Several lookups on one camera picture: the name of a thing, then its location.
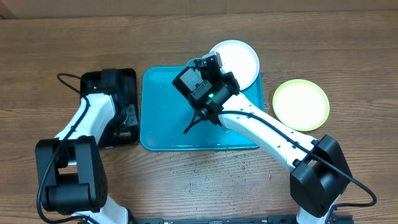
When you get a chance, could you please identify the black water tray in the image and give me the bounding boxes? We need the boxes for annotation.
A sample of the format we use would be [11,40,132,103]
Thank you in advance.
[80,68,140,147]

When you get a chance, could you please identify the light blue plate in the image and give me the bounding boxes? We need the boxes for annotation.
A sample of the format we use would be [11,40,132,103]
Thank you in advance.
[185,58,202,67]

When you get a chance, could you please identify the yellow plate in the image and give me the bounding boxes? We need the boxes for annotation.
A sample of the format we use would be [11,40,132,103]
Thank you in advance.
[272,79,330,132]

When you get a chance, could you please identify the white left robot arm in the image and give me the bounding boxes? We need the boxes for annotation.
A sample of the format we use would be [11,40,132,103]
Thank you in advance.
[35,93,139,223]

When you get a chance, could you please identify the green orange sponge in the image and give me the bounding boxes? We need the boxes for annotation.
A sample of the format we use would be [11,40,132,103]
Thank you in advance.
[119,131,131,138]

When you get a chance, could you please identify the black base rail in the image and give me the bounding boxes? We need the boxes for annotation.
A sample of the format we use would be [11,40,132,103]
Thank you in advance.
[77,213,355,224]

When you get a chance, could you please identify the white plate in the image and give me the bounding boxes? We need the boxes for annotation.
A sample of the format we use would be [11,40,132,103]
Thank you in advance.
[210,40,260,90]

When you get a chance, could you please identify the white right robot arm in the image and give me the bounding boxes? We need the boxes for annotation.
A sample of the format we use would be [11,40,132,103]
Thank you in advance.
[189,52,352,223]

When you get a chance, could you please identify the teal serving tray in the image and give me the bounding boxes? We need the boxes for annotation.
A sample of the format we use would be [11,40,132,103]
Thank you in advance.
[140,66,258,151]

